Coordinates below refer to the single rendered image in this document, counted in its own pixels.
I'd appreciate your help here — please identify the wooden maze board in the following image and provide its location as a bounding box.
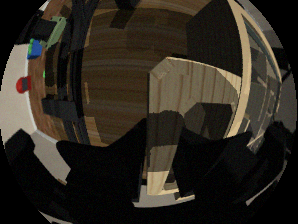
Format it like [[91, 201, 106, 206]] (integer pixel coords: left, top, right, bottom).
[[146, 0, 281, 201]]

